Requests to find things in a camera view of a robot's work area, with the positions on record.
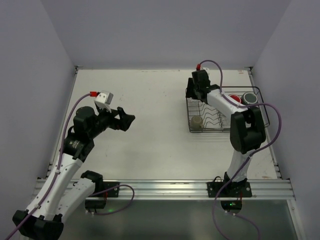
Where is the clear plastic glass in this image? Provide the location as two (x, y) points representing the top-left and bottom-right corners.
(187, 98), (199, 108)

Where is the beige ceramic cup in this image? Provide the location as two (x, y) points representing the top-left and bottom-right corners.
(190, 115), (204, 131)

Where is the red ceramic mug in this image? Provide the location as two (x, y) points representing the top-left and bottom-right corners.
(228, 94), (242, 105)

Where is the grey ceramic mug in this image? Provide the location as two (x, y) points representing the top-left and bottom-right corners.
(241, 92), (258, 106)

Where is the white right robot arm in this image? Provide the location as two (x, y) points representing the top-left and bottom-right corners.
(186, 69), (266, 192)

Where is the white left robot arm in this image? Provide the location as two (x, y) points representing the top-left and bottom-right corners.
(12, 106), (136, 240)

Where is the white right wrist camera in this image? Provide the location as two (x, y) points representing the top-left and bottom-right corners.
(200, 67), (210, 75)

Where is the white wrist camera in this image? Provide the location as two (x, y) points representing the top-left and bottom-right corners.
(94, 91), (114, 113)
(200, 67), (210, 75)

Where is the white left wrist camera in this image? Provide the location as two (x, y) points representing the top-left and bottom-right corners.
(94, 91), (114, 113)

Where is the black wire dish rack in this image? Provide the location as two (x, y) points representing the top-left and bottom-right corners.
(185, 86), (264, 133)

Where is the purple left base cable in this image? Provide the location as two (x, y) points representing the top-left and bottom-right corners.
(86, 184), (136, 217)

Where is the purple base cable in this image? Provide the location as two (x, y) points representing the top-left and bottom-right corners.
(86, 184), (136, 217)
(224, 212), (263, 240)

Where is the aluminium mounting rail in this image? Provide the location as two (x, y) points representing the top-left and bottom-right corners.
(118, 179), (295, 201)

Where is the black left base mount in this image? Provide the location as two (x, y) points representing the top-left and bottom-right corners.
(84, 181), (119, 213)

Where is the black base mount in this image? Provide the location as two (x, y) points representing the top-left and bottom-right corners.
(206, 173), (253, 214)
(84, 181), (119, 213)

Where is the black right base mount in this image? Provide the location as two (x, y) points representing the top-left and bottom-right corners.
(206, 173), (253, 214)

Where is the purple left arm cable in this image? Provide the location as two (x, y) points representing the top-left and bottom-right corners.
(0, 90), (98, 240)

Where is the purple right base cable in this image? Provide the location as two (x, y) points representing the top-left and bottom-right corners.
(224, 212), (263, 240)

